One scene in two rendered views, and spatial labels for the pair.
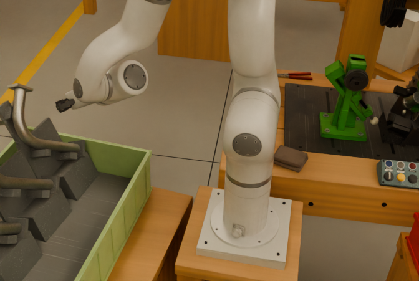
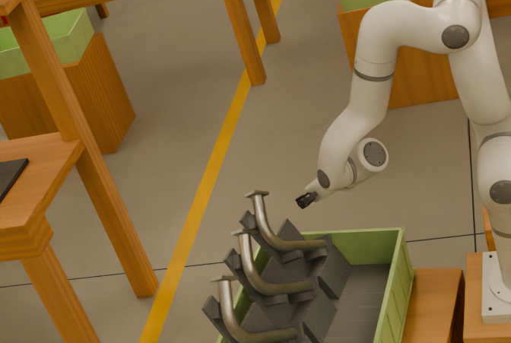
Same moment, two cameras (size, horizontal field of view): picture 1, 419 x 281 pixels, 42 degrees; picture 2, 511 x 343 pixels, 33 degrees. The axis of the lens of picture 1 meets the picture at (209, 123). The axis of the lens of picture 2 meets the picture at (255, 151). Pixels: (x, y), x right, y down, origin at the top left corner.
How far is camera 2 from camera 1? 0.76 m
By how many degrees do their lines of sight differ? 13
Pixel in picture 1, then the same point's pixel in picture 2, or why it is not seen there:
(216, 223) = (496, 287)
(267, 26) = (493, 73)
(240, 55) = (474, 107)
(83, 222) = (353, 319)
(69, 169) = (322, 267)
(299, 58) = not seen: outside the picture
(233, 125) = (486, 176)
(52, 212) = (319, 314)
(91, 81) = (336, 169)
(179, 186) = not seen: hidden behind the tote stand
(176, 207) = (446, 284)
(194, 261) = (484, 331)
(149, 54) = not seen: hidden behind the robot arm
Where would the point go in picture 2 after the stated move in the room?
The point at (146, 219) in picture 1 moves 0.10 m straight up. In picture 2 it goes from (417, 303) to (411, 274)
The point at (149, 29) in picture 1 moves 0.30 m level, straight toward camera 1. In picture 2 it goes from (379, 106) to (407, 177)
